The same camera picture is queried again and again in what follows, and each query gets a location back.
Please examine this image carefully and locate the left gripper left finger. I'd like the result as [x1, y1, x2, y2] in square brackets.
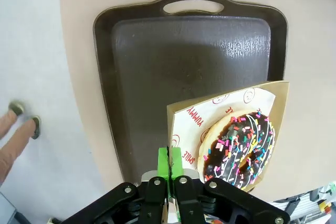
[61, 147, 173, 224]

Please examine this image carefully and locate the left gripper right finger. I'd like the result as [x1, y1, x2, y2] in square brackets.
[171, 147, 291, 224]

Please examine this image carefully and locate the chocolate donut with colourful sprinkles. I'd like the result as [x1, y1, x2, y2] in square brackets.
[198, 111, 277, 190]

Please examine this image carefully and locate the white printed paper liner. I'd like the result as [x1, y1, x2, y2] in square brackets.
[170, 87, 277, 180]

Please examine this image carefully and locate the brown cardboard box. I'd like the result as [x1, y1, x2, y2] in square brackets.
[166, 80, 290, 194]

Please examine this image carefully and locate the dark brown serving tray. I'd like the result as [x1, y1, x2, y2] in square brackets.
[92, 0, 289, 186]

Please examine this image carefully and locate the yellow button box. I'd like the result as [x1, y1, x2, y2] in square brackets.
[318, 199, 332, 213]

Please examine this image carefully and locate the olive shoe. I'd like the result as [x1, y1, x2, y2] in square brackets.
[31, 115, 42, 140]
[8, 100, 26, 117]

